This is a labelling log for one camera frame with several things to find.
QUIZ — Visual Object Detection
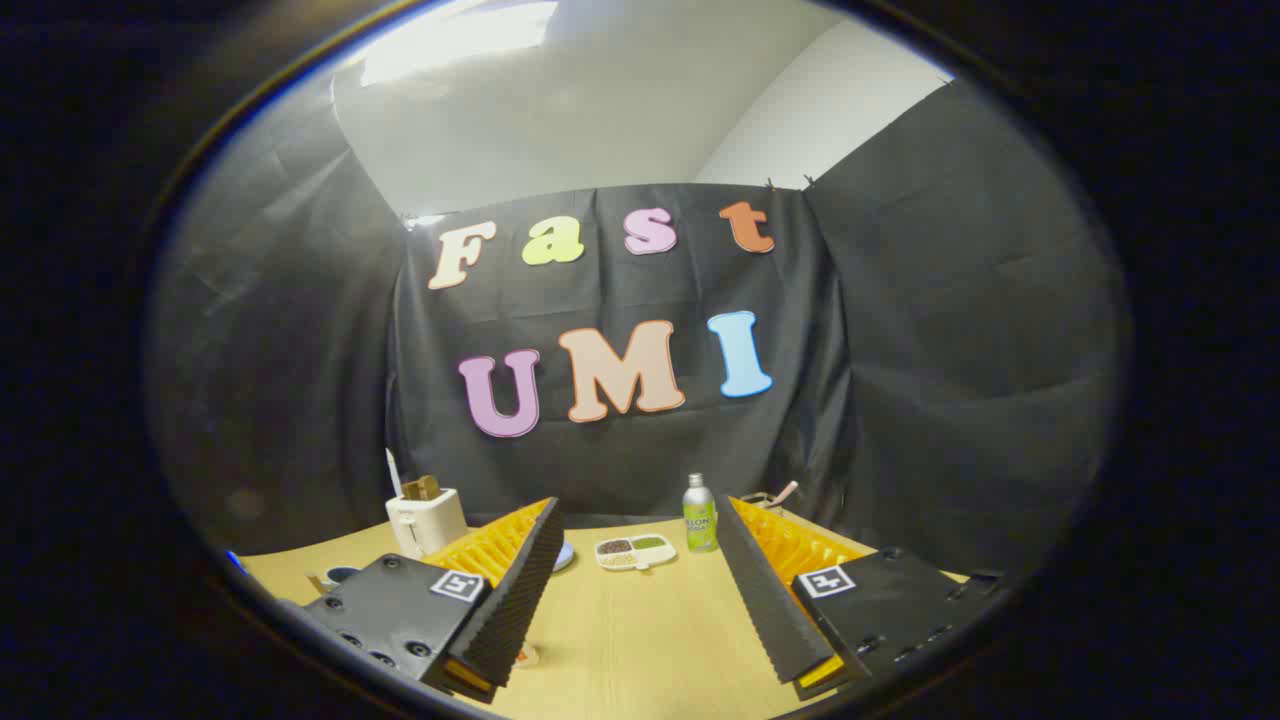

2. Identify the white toaster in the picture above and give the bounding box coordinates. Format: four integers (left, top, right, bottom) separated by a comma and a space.
385, 487, 469, 559

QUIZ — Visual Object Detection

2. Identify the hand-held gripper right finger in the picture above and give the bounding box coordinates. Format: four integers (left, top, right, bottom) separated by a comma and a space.
715, 493, 1011, 701

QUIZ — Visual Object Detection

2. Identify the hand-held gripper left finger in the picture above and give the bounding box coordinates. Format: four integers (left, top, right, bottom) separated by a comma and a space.
300, 497, 566, 706

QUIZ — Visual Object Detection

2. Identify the wooden table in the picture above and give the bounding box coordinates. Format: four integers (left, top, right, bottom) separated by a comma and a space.
235, 510, 976, 720

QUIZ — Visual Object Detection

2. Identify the white divided dish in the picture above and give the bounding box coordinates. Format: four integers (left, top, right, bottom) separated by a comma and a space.
595, 534, 678, 572

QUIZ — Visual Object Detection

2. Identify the black backdrop cloth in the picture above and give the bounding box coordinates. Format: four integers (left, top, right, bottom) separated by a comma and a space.
150, 75, 1131, 576

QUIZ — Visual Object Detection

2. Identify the green soda bottle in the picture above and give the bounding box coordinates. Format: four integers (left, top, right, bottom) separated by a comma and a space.
683, 473, 719, 554

